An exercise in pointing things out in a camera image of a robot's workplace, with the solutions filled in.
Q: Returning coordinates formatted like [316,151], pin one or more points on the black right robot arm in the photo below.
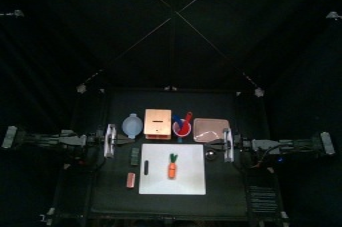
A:
[285,145]

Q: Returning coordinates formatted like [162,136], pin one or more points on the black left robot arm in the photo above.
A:
[49,140]

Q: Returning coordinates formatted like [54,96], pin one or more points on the shiny metal ball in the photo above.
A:
[212,155]

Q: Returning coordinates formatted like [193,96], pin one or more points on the pale blue plastic bowl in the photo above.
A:
[133,126]

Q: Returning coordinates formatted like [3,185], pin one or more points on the translucent pink square container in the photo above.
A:
[209,127]

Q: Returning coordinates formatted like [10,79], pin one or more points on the dark green toy block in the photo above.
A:
[136,156]

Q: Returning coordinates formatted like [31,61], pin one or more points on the pink plastic cup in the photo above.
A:
[182,131]

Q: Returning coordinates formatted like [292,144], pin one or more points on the wooden box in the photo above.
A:
[158,122]

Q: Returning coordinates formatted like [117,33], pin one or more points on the blue toy utensil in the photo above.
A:
[178,121]

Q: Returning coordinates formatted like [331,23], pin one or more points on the red toy block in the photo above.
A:
[132,180]

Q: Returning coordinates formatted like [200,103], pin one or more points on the white cutting board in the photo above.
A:
[188,177]

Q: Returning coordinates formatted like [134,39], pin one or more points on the orange toy carrot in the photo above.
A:
[172,169]

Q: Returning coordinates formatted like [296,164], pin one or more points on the white label sticker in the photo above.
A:
[263,200]

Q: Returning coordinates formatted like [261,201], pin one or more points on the grey frame corner clamp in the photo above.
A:
[260,92]
[333,15]
[81,88]

